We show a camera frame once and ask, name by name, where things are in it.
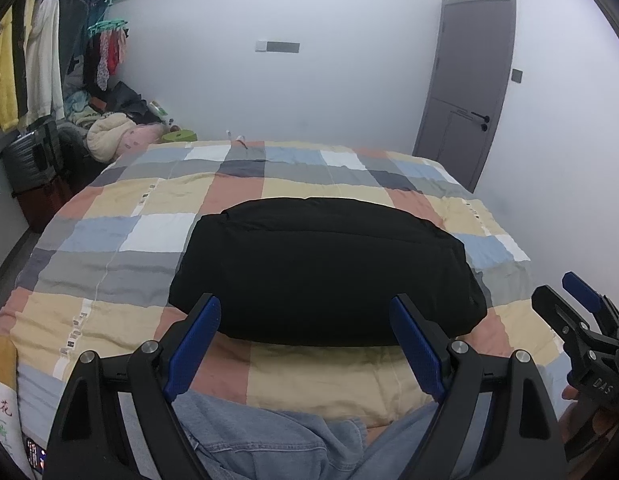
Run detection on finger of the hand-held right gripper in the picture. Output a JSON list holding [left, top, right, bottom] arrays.
[[562, 271, 619, 333], [531, 284, 593, 348]]

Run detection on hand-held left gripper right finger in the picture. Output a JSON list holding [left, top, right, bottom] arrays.
[[388, 293, 566, 480]]

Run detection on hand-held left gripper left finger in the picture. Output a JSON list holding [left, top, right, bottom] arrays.
[[42, 293, 222, 480]]

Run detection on black puffer jacket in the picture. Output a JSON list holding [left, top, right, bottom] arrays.
[[168, 197, 488, 348]]

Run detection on pile of dark clothes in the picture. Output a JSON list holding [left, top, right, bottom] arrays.
[[64, 60, 164, 128]]

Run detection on green clothes hangers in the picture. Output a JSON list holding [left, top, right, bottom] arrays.
[[86, 19, 129, 37]]

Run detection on person's right hand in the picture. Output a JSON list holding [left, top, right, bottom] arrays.
[[558, 384, 593, 448]]

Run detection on checkered patchwork bed blanket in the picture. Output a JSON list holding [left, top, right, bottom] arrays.
[[0, 139, 570, 466]]

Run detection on blue jeans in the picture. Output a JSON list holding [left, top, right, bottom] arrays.
[[117, 389, 495, 480]]

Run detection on red suitcase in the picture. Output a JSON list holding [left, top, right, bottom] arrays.
[[16, 176, 74, 234]]

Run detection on pink cloth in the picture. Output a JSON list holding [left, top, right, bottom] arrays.
[[120, 124, 166, 154]]

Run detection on black smartphone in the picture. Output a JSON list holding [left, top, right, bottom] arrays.
[[24, 437, 49, 475]]

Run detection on cream fleece blanket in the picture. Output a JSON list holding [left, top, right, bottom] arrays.
[[86, 112, 139, 163]]

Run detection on white printed pillow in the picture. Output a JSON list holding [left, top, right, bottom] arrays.
[[0, 335, 21, 463]]

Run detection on grey door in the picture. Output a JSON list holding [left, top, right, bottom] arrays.
[[412, 0, 517, 194]]

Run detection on grey suitcase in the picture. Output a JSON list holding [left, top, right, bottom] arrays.
[[0, 116, 66, 196]]

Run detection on white hanging garment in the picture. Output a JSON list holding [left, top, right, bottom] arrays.
[[24, 0, 66, 127]]

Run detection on yellow hanging garment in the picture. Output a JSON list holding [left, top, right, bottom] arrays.
[[0, 6, 19, 135]]

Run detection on dark grey hanging garment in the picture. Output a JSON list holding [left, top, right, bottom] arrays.
[[54, 0, 93, 83]]

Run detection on white and grey wall panel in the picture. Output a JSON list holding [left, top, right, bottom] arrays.
[[256, 39, 301, 55]]

